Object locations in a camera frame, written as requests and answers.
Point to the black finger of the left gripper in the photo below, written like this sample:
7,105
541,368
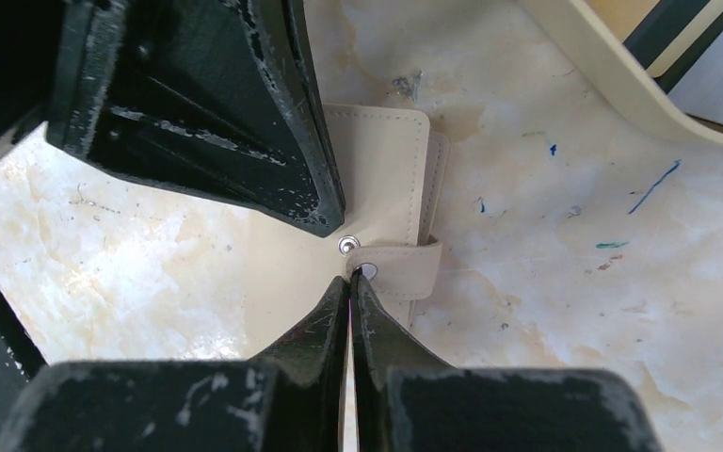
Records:
212,99

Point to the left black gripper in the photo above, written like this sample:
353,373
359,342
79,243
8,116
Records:
30,35

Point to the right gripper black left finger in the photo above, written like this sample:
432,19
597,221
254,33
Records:
288,397

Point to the beige card sleeve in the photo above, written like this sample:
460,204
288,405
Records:
391,165

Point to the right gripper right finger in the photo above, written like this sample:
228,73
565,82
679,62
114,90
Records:
409,399

